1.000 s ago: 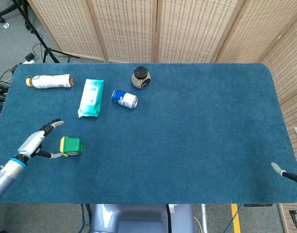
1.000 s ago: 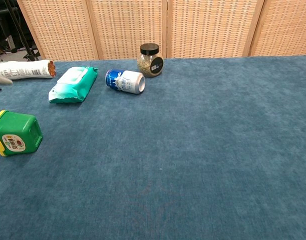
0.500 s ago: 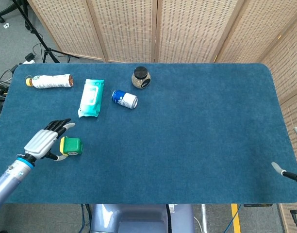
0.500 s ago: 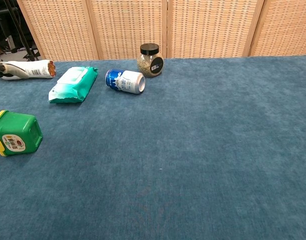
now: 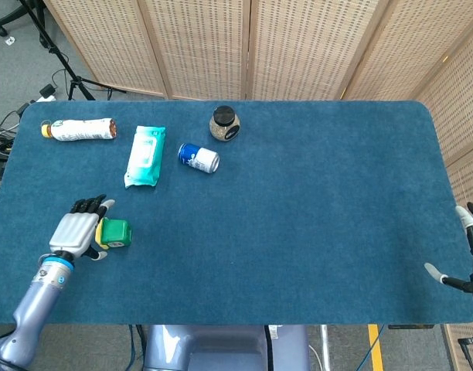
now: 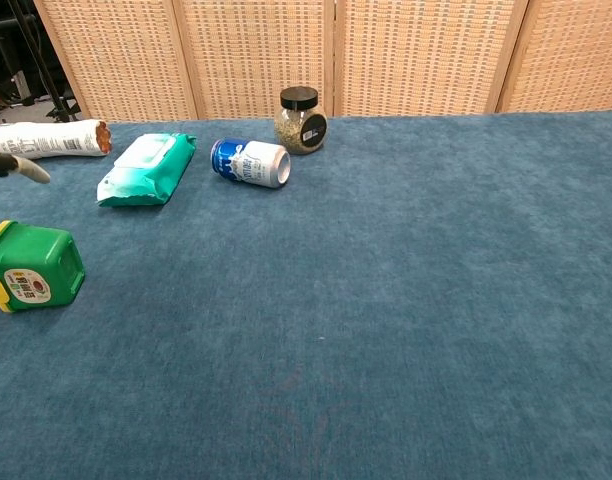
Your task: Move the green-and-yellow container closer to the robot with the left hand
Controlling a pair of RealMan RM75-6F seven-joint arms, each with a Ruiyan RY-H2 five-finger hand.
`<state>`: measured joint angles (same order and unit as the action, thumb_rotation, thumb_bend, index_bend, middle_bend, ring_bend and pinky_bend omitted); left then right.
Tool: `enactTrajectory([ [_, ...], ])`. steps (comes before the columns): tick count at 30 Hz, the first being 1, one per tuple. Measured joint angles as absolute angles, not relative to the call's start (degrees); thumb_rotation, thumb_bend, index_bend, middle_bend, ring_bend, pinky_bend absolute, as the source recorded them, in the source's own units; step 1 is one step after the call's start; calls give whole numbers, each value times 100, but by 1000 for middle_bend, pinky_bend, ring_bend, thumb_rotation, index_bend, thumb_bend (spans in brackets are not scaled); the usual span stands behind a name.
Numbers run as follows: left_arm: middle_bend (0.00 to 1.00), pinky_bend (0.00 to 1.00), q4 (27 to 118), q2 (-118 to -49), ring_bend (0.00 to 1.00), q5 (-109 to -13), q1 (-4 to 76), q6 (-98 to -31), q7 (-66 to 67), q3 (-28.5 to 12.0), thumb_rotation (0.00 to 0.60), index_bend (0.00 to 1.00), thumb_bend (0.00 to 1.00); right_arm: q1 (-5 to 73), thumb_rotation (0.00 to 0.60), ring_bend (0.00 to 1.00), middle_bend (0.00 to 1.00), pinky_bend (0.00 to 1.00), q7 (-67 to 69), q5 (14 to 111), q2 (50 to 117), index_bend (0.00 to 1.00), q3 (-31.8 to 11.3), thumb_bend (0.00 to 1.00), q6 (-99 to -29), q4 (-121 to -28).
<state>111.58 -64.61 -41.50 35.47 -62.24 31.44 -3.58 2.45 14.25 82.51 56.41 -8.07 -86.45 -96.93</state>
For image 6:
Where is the green box yellow lid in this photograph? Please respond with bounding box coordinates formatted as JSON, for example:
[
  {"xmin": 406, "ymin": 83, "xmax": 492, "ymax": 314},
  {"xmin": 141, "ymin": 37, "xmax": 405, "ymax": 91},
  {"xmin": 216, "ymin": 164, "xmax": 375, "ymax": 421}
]
[{"xmin": 0, "ymin": 220, "xmax": 86, "ymax": 314}]

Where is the blue tablecloth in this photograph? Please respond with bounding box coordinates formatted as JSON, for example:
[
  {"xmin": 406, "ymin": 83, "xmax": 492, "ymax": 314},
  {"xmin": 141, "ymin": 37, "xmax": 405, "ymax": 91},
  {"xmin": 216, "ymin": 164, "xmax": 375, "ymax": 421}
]
[{"xmin": 0, "ymin": 110, "xmax": 612, "ymax": 480}]

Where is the blue and white drink can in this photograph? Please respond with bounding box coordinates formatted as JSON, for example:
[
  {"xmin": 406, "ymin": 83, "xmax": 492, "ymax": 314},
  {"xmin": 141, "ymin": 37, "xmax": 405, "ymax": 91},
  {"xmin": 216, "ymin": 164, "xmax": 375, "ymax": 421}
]
[{"xmin": 210, "ymin": 138, "xmax": 292, "ymax": 190}]

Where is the glass spice jar, black lid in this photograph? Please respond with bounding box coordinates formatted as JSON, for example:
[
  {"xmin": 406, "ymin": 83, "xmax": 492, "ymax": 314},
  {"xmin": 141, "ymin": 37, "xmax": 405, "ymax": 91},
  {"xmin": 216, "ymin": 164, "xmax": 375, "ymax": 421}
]
[{"xmin": 273, "ymin": 86, "xmax": 329, "ymax": 156}]

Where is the green wet wipes pack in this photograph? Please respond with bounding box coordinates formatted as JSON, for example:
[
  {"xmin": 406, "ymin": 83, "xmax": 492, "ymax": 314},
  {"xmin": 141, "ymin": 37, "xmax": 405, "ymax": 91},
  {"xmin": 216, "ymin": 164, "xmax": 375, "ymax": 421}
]
[{"xmin": 96, "ymin": 132, "xmax": 198, "ymax": 208}]

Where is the woven wicker screen panel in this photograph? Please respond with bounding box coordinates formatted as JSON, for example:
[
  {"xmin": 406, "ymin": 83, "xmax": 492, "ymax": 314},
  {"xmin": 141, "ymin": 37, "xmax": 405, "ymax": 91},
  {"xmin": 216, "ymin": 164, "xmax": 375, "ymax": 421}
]
[
  {"xmin": 173, "ymin": 0, "xmax": 336, "ymax": 120},
  {"xmin": 33, "ymin": 0, "xmax": 200, "ymax": 123},
  {"xmin": 333, "ymin": 0, "xmax": 530, "ymax": 118},
  {"xmin": 497, "ymin": 0, "xmax": 612, "ymax": 114}
]

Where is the white bottle with orange cap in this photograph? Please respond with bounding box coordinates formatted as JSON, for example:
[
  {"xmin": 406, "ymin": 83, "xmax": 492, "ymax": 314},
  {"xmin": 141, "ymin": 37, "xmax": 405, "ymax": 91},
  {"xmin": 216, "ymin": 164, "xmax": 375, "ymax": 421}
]
[{"xmin": 0, "ymin": 119, "xmax": 113, "ymax": 160}]

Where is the black tripod stand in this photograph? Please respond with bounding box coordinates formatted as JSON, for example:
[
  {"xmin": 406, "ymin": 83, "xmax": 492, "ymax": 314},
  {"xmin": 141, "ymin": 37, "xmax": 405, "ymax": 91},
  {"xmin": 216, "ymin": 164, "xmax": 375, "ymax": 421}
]
[{"xmin": 8, "ymin": 0, "xmax": 83, "ymax": 123}]

